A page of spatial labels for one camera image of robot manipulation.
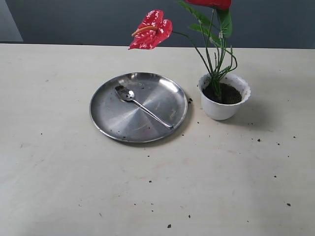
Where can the stainless steel spoon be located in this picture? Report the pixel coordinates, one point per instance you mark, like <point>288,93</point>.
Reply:
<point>128,95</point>

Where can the round stainless steel plate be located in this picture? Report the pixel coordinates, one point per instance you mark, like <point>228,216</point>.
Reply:
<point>126,121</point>

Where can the white plastic flower pot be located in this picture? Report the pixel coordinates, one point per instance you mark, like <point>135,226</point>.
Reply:
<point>218,111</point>

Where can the artificial red anthurium plant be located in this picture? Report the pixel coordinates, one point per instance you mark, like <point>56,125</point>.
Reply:
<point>214,24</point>

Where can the dark potting soil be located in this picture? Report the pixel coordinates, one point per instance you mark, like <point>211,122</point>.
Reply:
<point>227,95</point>

